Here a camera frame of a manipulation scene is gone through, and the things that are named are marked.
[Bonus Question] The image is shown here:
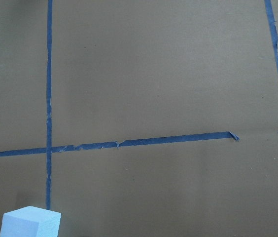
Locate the light blue foam block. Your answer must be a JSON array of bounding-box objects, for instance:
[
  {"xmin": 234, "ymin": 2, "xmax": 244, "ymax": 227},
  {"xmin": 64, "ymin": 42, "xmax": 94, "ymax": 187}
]
[{"xmin": 0, "ymin": 206, "xmax": 61, "ymax": 237}]

